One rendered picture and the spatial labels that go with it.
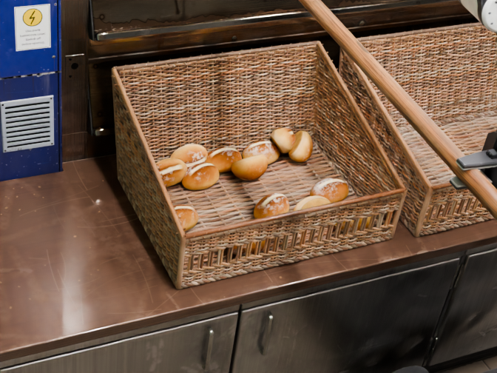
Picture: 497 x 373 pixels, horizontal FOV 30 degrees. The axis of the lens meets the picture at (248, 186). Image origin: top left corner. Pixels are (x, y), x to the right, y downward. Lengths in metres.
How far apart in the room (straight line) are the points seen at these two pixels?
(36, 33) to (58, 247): 0.47
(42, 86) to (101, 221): 0.33
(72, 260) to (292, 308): 0.50
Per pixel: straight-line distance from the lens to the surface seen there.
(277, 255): 2.02
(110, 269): 2.00
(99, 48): 2.13
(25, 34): 2.03
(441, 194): 2.16
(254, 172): 2.22
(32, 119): 2.15
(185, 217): 2.05
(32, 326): 1.89
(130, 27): 2.10
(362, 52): 1.59
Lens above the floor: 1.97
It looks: 38 degrees down
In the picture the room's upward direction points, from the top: 9 degrees clockwise
